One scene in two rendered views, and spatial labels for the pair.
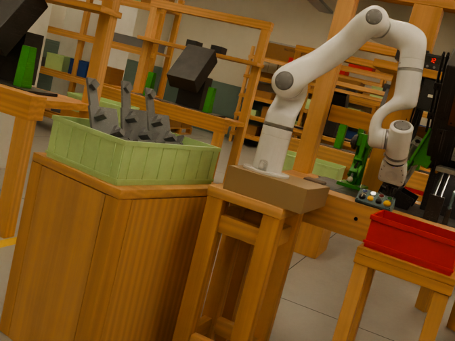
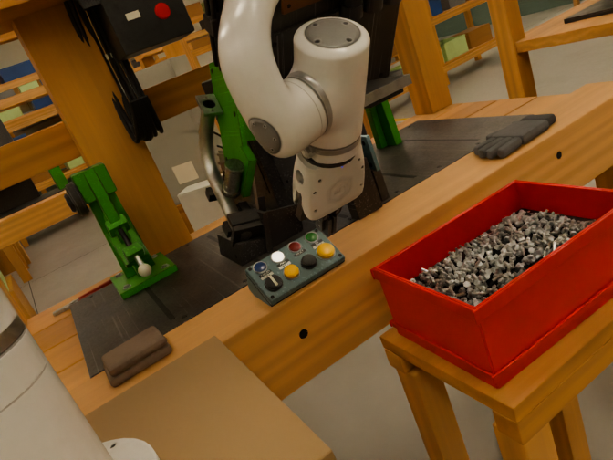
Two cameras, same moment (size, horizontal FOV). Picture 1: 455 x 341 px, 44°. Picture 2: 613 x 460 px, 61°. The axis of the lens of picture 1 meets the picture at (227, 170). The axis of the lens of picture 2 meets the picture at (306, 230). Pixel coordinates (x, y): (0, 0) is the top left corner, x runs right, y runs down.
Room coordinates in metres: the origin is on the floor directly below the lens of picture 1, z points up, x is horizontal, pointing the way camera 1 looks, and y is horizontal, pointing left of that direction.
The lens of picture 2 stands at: (1.75, -0.08, 1.27)
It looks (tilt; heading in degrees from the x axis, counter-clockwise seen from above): 20 degrees down; 314
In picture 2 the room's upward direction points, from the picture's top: 22 degrees counter-clockwise
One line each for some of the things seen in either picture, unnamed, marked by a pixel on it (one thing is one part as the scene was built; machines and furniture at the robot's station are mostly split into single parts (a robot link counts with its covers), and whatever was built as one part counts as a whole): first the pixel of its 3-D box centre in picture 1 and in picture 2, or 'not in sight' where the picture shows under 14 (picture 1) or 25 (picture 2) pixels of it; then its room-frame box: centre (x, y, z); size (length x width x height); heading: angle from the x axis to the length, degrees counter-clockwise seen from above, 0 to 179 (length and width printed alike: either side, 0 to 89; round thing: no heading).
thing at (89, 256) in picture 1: (116, 256); not in sight; (2.39, 0.38, 0.39); 0.68 x 0.52 x 0.79; 147
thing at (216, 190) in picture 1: (258, 198); not in sight; (2.24, -0.15, 0.83); 0.32 x 0.32 x 0.04; 66
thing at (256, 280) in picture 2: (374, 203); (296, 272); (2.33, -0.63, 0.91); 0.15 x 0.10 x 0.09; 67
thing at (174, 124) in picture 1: (165, 119); not in sight; (11.75, 1.52, 0.22); 1.20 x 0.81 x 0.44; 162
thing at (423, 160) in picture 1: (426, 151); (243, 108); (2.50, -0.83, 1.17); 0.13 x 0.12 x 0.20; 67
